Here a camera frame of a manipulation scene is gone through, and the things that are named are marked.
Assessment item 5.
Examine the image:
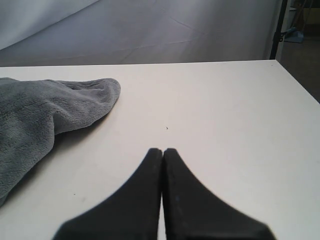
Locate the grey fleece cloth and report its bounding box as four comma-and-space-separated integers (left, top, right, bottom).
0, 77, 121, 203

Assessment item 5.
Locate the dark blue plastic bin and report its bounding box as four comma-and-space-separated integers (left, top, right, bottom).
281, 27, 304, 43

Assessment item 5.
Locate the blue-grey backdrop cloth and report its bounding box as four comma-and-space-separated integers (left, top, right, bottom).
0, 0, 281, 67

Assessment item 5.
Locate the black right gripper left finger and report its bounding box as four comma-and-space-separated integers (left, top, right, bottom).
53, 148, 162, 240

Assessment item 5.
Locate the black backdrop stand pole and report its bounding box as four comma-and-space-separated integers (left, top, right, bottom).
269, 0, 288, 60

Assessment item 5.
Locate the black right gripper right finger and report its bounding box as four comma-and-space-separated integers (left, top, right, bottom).
162, 148, 275, 240

